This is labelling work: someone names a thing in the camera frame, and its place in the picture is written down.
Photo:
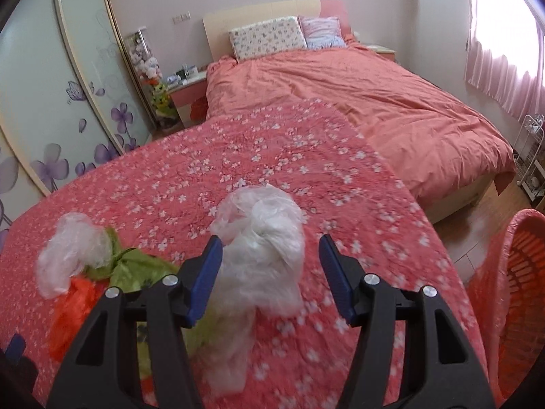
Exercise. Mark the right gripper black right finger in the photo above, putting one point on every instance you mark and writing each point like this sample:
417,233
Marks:
440,368

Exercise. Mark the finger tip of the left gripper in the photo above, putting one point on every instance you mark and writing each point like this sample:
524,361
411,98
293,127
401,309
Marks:
15,350

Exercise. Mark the white bubble wrap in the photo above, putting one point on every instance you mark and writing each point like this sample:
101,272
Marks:
77,243

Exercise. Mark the white knotted plastic bag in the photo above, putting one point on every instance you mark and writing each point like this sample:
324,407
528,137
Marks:
261,228

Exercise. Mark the orange plastic bag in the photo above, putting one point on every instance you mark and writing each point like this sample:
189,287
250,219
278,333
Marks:
70,312

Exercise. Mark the light green plastic bag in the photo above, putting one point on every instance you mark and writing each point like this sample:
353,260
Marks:
132,270

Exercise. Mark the orange plastic laundry basket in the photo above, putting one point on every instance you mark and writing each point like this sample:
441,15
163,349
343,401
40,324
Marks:
507,295

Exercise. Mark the red floral table cover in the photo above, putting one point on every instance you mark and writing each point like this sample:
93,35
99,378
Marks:
163,197

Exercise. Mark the salmon bed duvet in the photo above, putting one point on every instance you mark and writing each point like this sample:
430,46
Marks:
434,142

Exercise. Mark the floral sliding wardrobe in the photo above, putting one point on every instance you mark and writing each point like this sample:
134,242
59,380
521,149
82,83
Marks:
69,102

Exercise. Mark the pink left nightstand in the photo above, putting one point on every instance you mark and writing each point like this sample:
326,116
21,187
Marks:
190,100

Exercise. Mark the hanging plush toys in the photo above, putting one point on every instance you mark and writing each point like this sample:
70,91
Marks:
151,80

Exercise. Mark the pink window curtain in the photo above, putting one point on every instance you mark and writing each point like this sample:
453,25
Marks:
505,55

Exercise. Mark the right nightstand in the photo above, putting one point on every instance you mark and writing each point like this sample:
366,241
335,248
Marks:
381,51

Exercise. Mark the pink striped pillow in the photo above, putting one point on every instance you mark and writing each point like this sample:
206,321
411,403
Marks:
322,33

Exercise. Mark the beige wooden headboard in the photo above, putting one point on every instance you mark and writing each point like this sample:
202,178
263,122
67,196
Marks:
217,25

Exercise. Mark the floral white pillow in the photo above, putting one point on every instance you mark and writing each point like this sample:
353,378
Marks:
265,38

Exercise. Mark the white wire rack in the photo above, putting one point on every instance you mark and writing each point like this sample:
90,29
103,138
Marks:
529,159

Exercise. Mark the wall power outlet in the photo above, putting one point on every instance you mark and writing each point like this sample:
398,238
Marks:
181,18

